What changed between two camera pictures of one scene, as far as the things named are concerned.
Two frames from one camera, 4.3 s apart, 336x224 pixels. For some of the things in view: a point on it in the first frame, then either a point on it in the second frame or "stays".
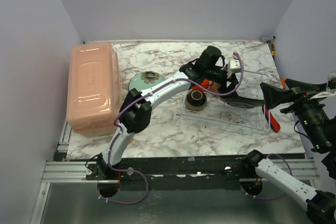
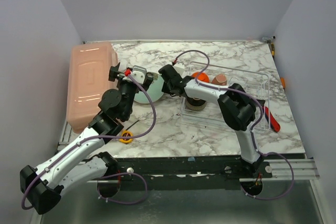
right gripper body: x=294 y=100 -> x=166 y=76
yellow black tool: x=272 y=47 stays
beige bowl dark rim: x=196 y=100 stays
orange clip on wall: x=283 y=81 stays
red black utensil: x=274 y=124 stays
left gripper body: x=229 y=82 -> x=122 y=76
